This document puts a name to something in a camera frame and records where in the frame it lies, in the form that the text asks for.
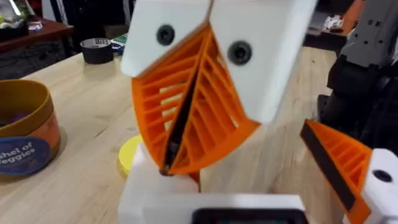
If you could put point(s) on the green board with blocks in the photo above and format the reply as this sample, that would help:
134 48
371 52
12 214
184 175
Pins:
120 40

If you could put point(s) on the yellow round disc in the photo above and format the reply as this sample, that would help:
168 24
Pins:
127 155

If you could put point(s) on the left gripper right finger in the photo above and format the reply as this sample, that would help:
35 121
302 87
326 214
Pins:
382 199

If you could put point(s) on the dark wooden side table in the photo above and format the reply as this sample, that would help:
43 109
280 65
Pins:
46 32

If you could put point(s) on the black tape roll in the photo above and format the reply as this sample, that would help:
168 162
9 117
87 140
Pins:
97 51

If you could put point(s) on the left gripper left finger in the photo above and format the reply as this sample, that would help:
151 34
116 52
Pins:
155 196

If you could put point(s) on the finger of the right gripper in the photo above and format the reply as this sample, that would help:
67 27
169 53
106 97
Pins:
146 43
267 37

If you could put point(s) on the brown toy tub blue label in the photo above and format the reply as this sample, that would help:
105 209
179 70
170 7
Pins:
25 109

